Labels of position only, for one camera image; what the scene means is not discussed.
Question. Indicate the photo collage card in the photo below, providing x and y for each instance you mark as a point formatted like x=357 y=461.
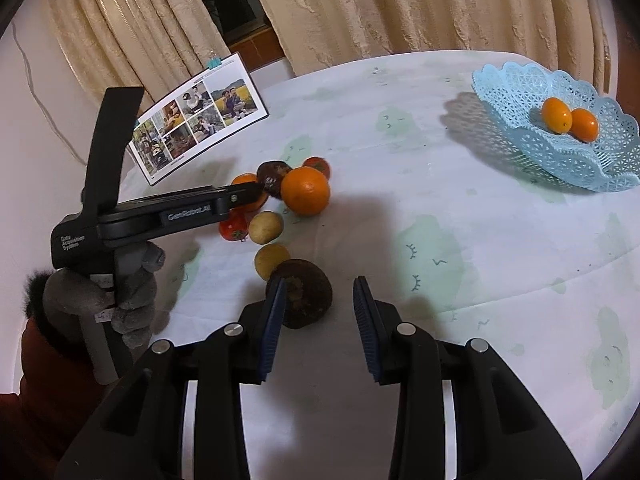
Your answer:
x=200 y=110

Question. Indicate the beige curtain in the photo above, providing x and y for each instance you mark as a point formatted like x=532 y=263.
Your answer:
x=425 y=5
x=140 y=20

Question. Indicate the large orange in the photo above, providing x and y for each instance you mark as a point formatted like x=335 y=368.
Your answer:
x=305 y=191

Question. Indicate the yellow-brown round fruit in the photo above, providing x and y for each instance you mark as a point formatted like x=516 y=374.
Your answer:
x=270 y=259
x=266 y=226

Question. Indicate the dark brown passion fruit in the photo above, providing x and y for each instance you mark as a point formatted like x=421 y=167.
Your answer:
x=311 y=290
x=273 y=176

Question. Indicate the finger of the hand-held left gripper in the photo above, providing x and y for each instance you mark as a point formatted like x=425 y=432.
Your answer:
x=240 y=197

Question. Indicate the blue binder clip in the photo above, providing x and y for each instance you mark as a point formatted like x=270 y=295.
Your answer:
x=216 y=63

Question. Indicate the person's left hand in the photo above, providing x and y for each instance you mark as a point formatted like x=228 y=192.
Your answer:
x=137 y=290

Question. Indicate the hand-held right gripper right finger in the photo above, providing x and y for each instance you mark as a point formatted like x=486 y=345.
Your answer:
x=367 y=332

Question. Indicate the small orange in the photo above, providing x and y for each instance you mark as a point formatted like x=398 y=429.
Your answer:
x=585 y=126
x=244 y=178
x=556 y=115

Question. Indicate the light blue plastic basket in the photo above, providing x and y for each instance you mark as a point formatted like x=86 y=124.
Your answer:
x=505 y=95

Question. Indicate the small red tomato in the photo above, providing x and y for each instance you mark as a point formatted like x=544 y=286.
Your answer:
x=319 y=165
x=231 y=228

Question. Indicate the person's left forearm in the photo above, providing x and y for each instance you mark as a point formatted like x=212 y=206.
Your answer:
x=45 y=390

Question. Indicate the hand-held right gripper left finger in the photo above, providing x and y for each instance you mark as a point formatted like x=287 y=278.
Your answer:
x=270 y=332

